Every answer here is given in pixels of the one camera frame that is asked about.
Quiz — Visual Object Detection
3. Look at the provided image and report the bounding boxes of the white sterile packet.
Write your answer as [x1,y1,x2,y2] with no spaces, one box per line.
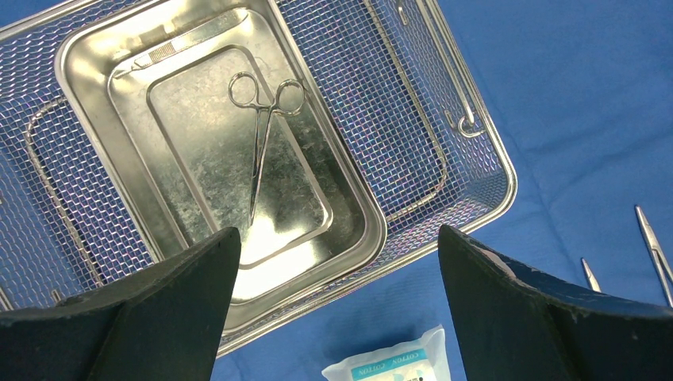
[321,325,451,381]

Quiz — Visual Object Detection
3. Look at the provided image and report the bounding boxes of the steel hemostat forceps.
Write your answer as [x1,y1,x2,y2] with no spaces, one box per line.
[634,205,672,308]

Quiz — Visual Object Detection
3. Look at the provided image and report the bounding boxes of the steel scalpel handle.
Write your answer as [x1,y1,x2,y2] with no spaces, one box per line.
[112,8,248,79]

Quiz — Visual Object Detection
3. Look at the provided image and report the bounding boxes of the steel needle holder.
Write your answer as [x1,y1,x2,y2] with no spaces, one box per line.
[227,71,306,226]

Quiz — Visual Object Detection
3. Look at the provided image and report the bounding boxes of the steel instrument pan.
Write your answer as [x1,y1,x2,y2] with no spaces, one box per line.
[55,1,386,336]

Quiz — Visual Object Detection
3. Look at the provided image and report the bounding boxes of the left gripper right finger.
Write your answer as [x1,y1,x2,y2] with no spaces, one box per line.
[437,225,672,380]

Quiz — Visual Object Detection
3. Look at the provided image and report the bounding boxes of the steel ring-handled forceps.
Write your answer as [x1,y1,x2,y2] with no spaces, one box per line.
[580,257,602,292]

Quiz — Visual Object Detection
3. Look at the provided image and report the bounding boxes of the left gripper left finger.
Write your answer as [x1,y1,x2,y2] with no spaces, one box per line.
[1,227,241,380]

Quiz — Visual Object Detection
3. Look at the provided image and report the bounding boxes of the metal mesh tray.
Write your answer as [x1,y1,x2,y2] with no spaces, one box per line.
[1,1,516,354]

